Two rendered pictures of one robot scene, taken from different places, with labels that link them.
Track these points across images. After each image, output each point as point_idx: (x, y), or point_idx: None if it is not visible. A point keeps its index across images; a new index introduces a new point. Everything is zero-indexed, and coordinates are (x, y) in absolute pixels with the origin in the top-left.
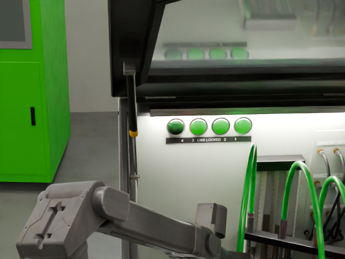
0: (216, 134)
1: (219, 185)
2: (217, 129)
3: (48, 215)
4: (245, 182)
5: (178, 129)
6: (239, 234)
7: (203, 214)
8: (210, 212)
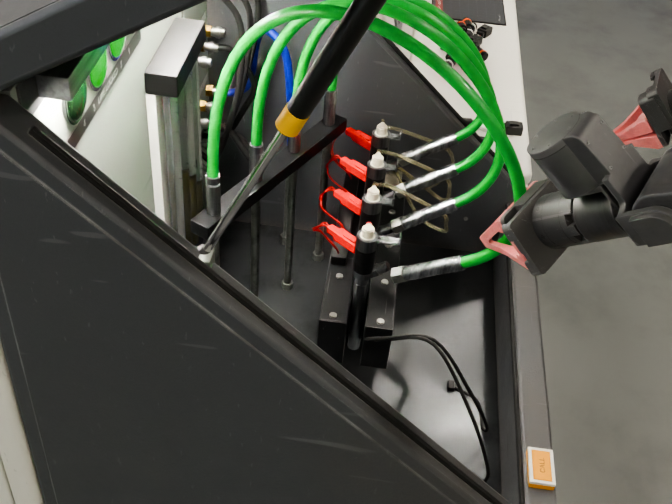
0: (115, 60)
1: (129, 176)
2: (119, 46)
3: None
4: (449, 69)
5: (86, 97)
6: (515, 158)
7: (603, 145)
8: (608, 130)
